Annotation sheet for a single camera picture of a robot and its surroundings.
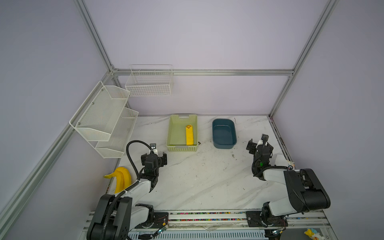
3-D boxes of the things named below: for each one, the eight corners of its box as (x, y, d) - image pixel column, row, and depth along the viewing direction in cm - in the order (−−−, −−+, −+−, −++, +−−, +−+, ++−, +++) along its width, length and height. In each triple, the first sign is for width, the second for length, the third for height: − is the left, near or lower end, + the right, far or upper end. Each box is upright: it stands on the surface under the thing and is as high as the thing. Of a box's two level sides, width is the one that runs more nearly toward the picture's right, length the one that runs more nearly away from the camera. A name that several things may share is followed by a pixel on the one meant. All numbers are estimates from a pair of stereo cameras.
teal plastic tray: (213, 148, 103) (214, 144, 99) (211, 123, 119) (212, 118, 114) (237, 148, 103) (239, 144, 99) (231, 123, 119) (233, 118, 114)
